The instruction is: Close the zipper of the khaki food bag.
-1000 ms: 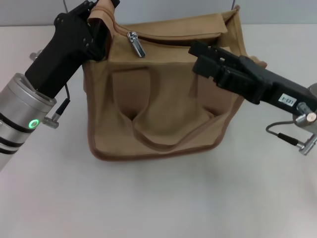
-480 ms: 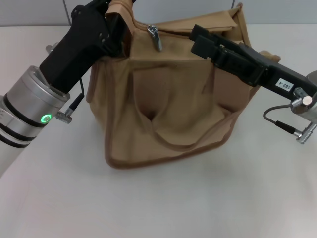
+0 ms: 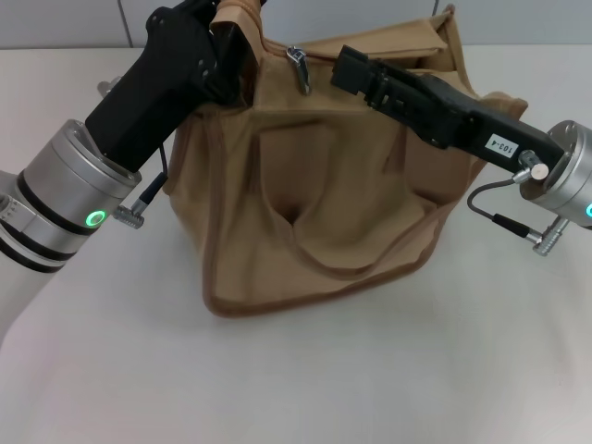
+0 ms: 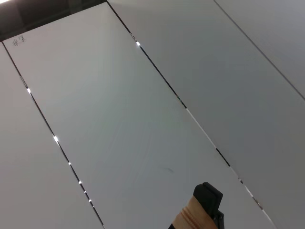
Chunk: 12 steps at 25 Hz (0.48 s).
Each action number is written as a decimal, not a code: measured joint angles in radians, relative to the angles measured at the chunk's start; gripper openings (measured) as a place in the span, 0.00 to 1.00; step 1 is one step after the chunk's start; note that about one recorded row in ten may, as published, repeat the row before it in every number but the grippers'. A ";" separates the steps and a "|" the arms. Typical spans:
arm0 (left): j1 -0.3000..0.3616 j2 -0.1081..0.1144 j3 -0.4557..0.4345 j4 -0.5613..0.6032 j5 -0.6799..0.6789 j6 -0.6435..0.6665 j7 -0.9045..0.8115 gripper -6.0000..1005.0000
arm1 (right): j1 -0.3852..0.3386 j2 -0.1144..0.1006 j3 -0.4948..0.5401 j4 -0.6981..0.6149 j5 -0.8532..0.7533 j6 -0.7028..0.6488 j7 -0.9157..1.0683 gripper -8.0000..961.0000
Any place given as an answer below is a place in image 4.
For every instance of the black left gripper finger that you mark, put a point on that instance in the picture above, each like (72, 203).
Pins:
(210, 198)

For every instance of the khaki canvas food bag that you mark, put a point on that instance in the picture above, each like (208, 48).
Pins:
(190, 214)

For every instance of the bright ceiling light panel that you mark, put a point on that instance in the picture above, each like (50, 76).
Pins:
(4, 1)

